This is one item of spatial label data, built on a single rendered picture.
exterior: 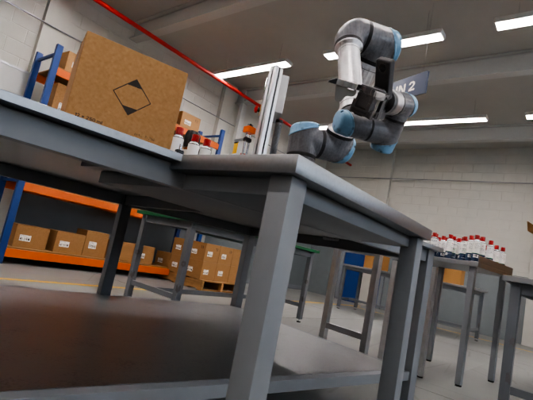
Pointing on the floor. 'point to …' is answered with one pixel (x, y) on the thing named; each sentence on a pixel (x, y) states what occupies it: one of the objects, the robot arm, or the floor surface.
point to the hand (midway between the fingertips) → (351, 86)
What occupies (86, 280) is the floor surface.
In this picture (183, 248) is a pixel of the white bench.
